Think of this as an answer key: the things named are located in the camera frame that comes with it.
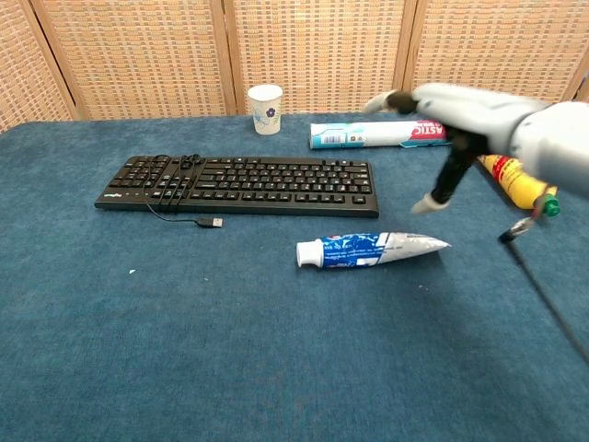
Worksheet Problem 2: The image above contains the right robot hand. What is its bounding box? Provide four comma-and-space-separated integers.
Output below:
361, 82, 549, 215

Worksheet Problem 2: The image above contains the black keyboard USB cable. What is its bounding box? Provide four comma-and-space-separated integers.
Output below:
143, 153, 225, 230

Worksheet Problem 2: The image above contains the blue table cloth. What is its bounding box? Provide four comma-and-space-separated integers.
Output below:
0, 108, 589, 442

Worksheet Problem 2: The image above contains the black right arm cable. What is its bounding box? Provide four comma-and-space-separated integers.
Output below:
499, 195, 589, 365

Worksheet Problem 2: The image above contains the white paper cup with flower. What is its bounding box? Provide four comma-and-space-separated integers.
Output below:
247, 84, 283, 136

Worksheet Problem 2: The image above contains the yellow bottle with green cap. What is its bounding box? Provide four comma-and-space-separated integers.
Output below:
478, 154, 561, 217

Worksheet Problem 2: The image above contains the plastic food wrap roll box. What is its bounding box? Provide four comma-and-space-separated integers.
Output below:
308, 119, 455, 151

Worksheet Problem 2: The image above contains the blue and white toothpaste tube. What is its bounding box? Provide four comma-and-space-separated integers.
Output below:
295, 231, 453, 270

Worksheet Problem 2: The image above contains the woven wooden folding screen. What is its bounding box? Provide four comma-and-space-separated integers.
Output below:
0, 0, 589, 134

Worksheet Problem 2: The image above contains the black computer keyboard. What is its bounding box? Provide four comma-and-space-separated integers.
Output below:
94, 155, 381, 219

